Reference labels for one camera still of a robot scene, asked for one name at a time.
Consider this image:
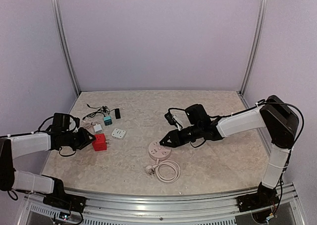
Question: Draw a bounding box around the white USB charger plug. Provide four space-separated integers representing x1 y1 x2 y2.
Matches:
93 124 103 134

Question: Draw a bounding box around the left aluminium corner post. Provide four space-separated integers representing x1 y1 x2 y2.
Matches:
51 0 81 98

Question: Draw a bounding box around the right aluminium corner post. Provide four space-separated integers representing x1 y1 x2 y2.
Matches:
238 0 268 98

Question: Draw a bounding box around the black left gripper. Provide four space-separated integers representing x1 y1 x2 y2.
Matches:
61 126 96 151

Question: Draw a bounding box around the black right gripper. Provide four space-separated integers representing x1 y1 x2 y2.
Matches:
159 123 203 147

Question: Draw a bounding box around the black power adapter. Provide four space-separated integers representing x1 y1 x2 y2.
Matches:
114 108 121 119

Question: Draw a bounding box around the aluminium corner post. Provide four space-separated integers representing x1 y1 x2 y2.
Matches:
238 0 268 98
51 0 81 98

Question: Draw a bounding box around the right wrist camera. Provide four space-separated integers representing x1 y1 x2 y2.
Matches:
164 108 185 131

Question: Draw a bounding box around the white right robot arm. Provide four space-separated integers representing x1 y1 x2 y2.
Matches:
159 95 305 212

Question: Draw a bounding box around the pink round power strip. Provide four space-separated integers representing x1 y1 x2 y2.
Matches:
148 141 171 161

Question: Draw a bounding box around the black USB cable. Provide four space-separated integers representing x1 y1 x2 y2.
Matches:
82 111 105 121

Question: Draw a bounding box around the thin black adapter cable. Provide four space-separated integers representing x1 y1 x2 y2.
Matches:
86 103 117 115

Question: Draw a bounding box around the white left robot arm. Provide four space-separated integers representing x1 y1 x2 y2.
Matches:
0 112 96 212

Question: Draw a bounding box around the aluminium table frame rail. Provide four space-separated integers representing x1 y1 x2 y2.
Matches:
14 183 308 225

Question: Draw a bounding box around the teal USB charger plug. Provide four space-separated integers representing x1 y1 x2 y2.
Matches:
103 115 112 126

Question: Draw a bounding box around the pink power strip cord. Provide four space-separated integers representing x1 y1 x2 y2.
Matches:
144 160 181 184

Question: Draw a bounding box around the red cube socket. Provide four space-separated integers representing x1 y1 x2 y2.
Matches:
92 133 107 152

